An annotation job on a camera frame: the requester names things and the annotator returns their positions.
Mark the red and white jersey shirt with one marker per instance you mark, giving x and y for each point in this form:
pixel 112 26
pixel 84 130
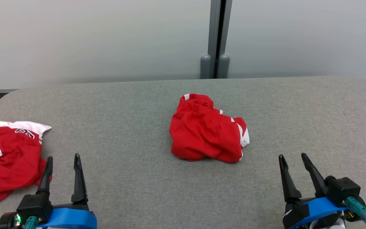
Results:
pixel 11 159

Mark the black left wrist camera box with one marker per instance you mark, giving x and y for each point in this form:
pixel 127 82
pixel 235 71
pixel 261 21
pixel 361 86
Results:
pixel 33 205

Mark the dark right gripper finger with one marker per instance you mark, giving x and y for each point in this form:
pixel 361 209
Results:
pixel 316 181
pixel 289 187

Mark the grey rounded post foot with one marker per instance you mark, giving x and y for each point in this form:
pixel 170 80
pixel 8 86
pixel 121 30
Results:
pixel 223 66
pixel 205 66

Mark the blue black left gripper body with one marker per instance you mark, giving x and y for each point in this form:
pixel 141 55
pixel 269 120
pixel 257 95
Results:
pixel 68 219

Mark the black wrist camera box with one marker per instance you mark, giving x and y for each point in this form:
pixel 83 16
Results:
pixel 343 189
pixel 33 205

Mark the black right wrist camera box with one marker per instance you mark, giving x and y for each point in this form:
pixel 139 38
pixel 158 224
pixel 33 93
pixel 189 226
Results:
pixel 343 189

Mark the grey vertical partition post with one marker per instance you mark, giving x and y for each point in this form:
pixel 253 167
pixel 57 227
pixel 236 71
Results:
pixel 214 28

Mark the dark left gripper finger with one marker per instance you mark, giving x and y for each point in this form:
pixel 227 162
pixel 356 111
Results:
pixel 79 184
pixel 47 175

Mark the red shorts with white trim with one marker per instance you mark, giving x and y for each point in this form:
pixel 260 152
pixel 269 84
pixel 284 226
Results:
pixel 205 133

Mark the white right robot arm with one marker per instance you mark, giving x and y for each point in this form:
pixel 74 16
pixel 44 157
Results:
pixel 327 225

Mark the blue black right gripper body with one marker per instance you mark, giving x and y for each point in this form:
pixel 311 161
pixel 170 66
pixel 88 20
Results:
pixel 319 208

